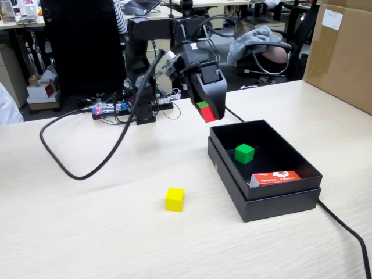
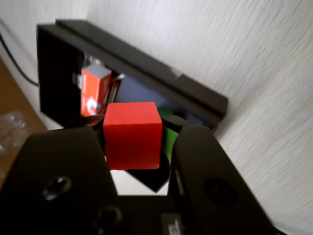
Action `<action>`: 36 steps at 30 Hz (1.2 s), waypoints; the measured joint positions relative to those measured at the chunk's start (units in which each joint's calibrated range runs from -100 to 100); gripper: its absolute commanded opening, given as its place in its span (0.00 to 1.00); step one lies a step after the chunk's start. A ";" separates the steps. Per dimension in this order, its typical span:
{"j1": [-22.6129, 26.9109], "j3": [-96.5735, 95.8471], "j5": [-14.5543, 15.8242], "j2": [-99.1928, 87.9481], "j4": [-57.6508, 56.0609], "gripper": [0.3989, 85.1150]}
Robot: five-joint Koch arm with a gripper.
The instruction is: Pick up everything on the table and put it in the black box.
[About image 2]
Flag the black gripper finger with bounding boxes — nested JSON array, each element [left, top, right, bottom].
[[0, 114, 125, 235], [161, 116, 282, 235]]

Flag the red wooden cube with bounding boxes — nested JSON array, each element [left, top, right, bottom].
[[102, 101, 163, 171]]

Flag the black open box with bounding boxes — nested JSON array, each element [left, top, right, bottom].
[[55, 19, 229, 134]]

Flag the clear plastic bag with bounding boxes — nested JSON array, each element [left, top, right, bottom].
[[0, 111, 27, 152]]

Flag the orange white small carton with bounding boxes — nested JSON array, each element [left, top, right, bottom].
[[80, 64, 112, 118]]

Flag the long black power cable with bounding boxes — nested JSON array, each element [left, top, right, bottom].
[[0, 18, 40, 86]]

